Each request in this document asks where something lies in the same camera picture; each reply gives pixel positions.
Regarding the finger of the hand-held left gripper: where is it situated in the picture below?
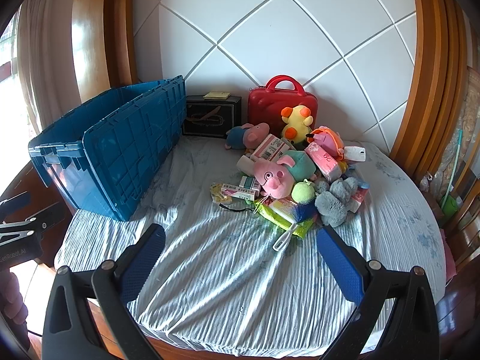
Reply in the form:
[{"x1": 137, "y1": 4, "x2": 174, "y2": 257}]
[
  {"x1": 0, "y1": 192, "x2": 32, "y2": 218},
  {"x1": 0, "y1": 202, "x2": 73, "y2": 239}
]

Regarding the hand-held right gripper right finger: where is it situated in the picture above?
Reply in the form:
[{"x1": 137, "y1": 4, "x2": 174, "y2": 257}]
[{"x1": 317, "y1": 226, "x2": 440, "y2": 360}]

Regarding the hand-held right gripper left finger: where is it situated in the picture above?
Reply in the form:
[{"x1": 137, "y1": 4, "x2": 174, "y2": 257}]
[{"x1": 42, "y1": 223, "x2": 166, "y2": 360}]

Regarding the green one-eyed monster toy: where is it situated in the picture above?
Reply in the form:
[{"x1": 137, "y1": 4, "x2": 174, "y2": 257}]
[{"x1": 292, "y1": 181, "x2": 316, "y2": 205}]

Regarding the blue plastic storage crate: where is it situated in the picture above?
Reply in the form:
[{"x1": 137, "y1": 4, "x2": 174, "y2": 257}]
[{"x1": 28, "y1": 75, "x2": 188, "y2": 222}]

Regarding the pink tissue pack with barcode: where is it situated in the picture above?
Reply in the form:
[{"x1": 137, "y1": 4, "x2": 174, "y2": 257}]
[{"x1": 250, "y1": 134, "x2": 297, "y2": 162}]

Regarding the person's left hand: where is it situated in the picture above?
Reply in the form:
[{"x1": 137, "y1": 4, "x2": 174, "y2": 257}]
[{"x1": 0, "y1": 270, "x2": 30, "y2": 349}]

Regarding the dark wooden cabinet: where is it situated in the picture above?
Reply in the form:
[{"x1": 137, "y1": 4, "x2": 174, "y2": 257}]
[{"x1": 0, "y1": 159, "x2": 77, "y2": 267}]

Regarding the grey plush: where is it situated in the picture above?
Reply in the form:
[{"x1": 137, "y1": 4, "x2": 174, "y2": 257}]
[{"x1": 314, "y1": 176, "x2": 360, "y2": 227}]

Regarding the blue fuzzy duster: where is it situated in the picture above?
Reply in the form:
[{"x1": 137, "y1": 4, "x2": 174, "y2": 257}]
[{"x1": 273, "y1": 202, "x2": 320, "y2": 251}]

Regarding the pink packet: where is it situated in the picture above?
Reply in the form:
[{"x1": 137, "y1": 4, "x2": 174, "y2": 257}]
[{"x1": 350, "y1": 184, "x2": 371, "y2": 212}]

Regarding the striped light blue bed sheet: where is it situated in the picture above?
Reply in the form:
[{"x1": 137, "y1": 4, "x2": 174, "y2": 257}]
[{"x1": 54, "y1": 135, "x2": 456, "y2": 357}]

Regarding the bright green packet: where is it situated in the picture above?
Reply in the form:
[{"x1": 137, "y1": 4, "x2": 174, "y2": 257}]
[{"x1": 253, "y1": 199, "x2": 319, "y2": 239}]

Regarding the pink floral tissue pack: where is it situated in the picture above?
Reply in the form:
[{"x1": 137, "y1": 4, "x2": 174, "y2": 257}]
[{"x1": 304, "y1": 143, "x2": 343, "y2": 181}]

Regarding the pale yellow packet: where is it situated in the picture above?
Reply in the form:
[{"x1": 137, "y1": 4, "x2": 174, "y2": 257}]
[{"x1": 210, "y1": 182, "x2": 233, "y2": 205}]

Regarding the pink and teal pig plush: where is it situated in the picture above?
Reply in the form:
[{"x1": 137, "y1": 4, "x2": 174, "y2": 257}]
[{"x1": 252, "y1": 150, "x2": 317, "y2": 199}]

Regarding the red and white medicine box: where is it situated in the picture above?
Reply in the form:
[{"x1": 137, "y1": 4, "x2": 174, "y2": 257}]
[{"x1": 221, "y1": 183, "x2": 259, "y2": 201}]

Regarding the green bucket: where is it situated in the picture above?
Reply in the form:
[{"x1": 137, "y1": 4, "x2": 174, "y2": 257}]
[{"x1": 440, "y1": 195, "x2": 459, "y2": 216}]

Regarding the orange and pink plush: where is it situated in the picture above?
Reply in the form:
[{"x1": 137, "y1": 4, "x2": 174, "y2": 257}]
[{"x1": 307, "y1": 127, "x2": 345, "y2": 162}]

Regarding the wooden chair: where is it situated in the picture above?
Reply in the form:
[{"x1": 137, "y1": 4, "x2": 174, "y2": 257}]
[{"x1": 442, "y1": 157, "x2": 480, "y2": 267}]

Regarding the beige curtain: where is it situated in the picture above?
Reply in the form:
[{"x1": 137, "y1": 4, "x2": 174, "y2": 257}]
[{"x1": 15, "y1": 0, "x2": 79, "y2": 136}]

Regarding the yellow duck plush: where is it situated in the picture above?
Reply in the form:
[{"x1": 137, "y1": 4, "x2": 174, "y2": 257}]
[{"x1": 281, "y1": 105, "x2": 314, "y2": 145}]

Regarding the teal stick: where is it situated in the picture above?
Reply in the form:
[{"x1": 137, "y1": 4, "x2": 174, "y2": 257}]
[{"x1": 448, "y1": 129, "x2": 463, "y2": 199}]

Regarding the pink pig plush blue body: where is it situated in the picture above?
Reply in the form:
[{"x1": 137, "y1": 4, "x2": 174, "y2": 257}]
[{"x1": 225, "y1": 122, "x2": 271, "y2": 151}]

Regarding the black box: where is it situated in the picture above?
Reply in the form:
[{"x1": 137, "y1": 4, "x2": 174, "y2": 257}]
[{"x1": 182, "y1": 95, "x2": 242, "y2": 139}]

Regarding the red carry case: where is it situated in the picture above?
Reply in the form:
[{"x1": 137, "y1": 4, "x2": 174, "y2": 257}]
[{"x1": 247, "y1": 75, "x2": 319, "y2": 136}]

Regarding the white padded wooden headboard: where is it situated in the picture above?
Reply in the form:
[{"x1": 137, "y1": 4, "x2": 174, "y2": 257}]
[{"x1": 71, "y1": 0, "x2": 469, "y2": 166}]

